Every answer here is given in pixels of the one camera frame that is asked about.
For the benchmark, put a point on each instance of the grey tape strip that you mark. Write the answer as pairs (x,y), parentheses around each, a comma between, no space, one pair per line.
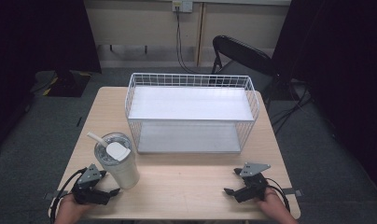
(294,192)

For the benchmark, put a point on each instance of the dark curtain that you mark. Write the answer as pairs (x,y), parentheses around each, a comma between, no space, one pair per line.
(342,77)
(37,46)

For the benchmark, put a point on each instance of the black stand base yellow tape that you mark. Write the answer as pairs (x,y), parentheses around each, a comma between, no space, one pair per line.
(65,82)

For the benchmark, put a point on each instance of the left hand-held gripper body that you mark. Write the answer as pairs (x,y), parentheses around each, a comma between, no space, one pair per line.
(89,190)

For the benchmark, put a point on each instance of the person's right hand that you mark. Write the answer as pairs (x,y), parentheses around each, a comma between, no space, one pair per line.
(272,203)

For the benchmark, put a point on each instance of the black folding chair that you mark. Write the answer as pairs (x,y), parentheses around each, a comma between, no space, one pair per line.
(242,56)

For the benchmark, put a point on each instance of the person's left hand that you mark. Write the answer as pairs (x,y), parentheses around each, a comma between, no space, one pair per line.
(72,211)

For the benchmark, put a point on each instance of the white straw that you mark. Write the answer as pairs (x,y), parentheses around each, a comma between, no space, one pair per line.
(96,138)

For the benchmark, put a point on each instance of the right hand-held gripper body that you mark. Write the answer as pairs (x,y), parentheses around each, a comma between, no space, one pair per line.
(252,186)

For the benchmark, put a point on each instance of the beige tumbler cup clear lid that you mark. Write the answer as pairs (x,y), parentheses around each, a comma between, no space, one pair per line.
(119,165)

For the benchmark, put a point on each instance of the small black floor marker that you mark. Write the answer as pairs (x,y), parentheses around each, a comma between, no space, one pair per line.
(79,121)

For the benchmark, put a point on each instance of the white wall outlet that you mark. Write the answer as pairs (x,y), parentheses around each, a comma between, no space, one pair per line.
(182,5)

